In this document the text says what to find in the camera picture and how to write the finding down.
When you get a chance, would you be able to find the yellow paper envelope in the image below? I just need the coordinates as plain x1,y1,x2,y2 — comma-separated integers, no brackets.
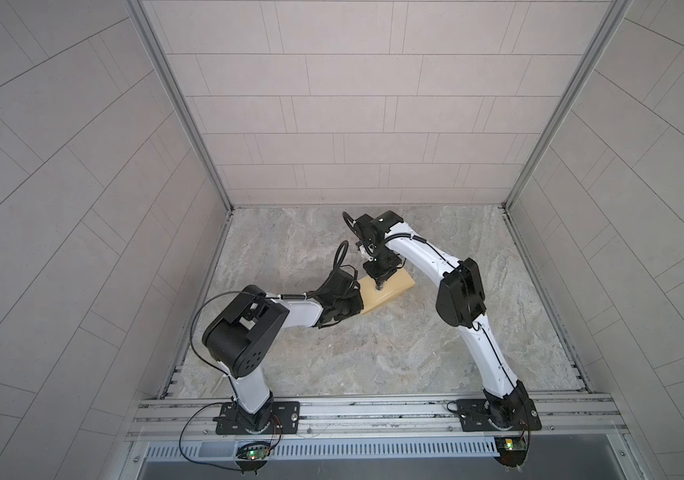
359,269,416,315

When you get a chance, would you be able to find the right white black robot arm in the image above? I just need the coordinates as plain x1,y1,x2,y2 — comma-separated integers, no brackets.
343,211,542,433

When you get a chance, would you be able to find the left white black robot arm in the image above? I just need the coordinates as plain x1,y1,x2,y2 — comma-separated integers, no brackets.
201,265,364,434

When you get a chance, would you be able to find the left green circuit board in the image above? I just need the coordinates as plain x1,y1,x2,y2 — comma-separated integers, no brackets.
236,441,272,461

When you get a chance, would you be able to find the green circuit board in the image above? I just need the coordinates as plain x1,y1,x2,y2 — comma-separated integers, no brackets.
495,437,529,468
236,441,272,461

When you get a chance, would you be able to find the right green circuit board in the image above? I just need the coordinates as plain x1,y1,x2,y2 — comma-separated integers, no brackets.
495,437,529,468

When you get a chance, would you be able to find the left black corrugated cable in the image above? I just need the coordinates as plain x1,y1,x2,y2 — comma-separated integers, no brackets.
278,239,352,301

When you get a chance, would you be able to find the black corrugated cable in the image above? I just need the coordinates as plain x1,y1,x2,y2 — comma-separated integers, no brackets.
342,211,433,253
278,239,352,301

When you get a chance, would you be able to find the right black corrugated cable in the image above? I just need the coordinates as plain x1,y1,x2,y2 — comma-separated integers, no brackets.
342,211,433,253

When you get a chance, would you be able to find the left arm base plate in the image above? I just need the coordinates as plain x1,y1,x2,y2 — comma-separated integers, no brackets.
215,400,300,435

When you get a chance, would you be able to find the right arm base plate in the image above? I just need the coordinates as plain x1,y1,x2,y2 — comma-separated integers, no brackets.
455,397,543,432

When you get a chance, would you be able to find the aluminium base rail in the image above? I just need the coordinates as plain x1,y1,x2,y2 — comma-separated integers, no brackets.
125,392,629,441

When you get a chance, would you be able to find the white slotted cable duct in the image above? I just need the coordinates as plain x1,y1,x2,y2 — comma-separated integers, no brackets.
145,437,499,462

